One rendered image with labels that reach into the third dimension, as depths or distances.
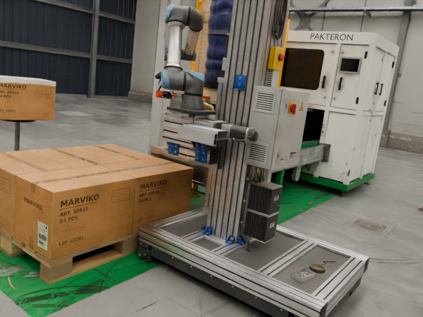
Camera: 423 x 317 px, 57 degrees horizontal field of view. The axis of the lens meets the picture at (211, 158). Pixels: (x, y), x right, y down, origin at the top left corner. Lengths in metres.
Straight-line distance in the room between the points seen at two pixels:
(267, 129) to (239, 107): 0.26
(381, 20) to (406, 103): 2.30
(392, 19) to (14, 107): 9.68
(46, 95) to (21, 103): 0.26
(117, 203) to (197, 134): 0.73
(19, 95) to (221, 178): 2.45
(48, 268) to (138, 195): 0.71
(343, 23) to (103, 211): 10.37
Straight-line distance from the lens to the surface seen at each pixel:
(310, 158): 4.69
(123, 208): 2.62
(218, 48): 3.36
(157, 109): 4.36
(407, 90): 11.41
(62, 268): 2.49
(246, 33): 2.44
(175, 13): 2.55
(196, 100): 2.41
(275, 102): 2.24
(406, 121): 11.40
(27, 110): 4.33
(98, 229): 2.54
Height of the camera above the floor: 1.24
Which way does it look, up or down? 11 degrees down
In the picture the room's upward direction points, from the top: 7 degrees clockwise
